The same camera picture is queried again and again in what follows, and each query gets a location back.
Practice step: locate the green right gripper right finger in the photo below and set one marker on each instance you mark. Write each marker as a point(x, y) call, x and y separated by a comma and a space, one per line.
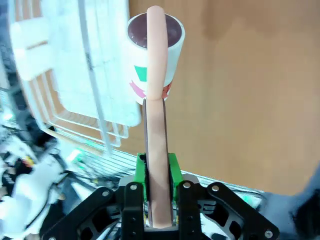
point(215, 212)

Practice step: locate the white plastic drip tray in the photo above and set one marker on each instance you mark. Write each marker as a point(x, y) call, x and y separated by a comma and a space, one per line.
point(115, 50)

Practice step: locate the green right gripper left finger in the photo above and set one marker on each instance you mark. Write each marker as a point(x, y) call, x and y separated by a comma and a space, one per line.
point(100, 212)

